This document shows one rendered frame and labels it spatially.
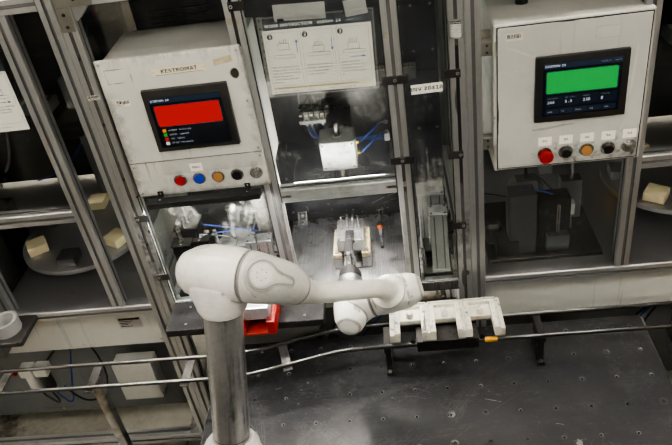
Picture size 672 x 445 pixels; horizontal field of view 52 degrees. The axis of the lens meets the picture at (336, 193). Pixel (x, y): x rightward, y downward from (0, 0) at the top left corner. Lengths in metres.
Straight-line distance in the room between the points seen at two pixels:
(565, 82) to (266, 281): 0.99
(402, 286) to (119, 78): 1.02
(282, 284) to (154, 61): 0.76
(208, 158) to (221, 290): 0.56
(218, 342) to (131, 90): 0.77
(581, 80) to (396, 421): 1.17
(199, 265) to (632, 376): 1.44
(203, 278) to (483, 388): 1.07
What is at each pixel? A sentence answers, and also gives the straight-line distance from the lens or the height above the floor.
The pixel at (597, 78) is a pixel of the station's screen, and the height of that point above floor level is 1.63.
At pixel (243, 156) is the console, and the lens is 2.10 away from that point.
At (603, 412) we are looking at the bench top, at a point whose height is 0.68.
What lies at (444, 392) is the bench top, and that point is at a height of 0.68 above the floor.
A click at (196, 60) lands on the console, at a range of 1.98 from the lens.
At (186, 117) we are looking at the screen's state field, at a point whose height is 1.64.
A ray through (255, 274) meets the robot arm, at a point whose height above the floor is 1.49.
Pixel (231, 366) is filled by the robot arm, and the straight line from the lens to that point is 1.83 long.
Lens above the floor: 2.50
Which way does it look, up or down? 33 degrees down
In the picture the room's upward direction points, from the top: 9 degrees counter-clockwise
